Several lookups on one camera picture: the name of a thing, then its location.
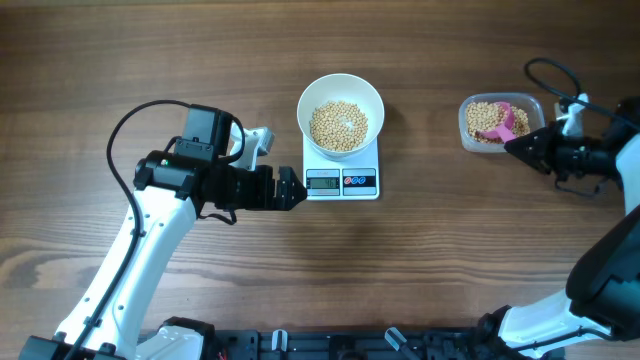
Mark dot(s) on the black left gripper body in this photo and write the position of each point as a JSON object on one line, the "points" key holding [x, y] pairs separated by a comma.
{"points": [[245, 190]]}

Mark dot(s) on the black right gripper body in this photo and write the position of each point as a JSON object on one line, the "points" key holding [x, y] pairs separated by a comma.
{"points": [[582, 154]]}

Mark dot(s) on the pink measuring scoop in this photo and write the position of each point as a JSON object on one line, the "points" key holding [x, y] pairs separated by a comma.
{"points": [[503, 130]]}

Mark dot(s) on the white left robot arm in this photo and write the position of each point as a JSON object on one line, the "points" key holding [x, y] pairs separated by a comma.
{"points": [[213, 161]]}

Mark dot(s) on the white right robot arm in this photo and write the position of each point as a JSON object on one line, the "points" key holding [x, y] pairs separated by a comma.
{"points": [[601, 298]]}

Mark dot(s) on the white digital kitchen scale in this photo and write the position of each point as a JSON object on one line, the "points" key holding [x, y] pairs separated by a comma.
{"points": [[352, 178]]}

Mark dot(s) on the soybeans in white bowl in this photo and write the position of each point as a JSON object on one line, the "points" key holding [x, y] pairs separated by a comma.
{"points": [[338, 126]]}

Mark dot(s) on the white bowl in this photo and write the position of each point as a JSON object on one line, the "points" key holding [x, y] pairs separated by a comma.
{"points": [[342, 87]]}

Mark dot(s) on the clear plastic container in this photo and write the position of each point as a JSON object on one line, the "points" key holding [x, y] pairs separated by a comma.
{"points": [[523, 101]]}

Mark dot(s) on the pile of soybeans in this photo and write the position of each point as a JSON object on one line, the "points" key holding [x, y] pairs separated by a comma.
{"points": [[485, 116]]}

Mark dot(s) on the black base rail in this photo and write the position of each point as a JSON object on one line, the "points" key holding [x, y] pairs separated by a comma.
{"points": [[393, 343]]}

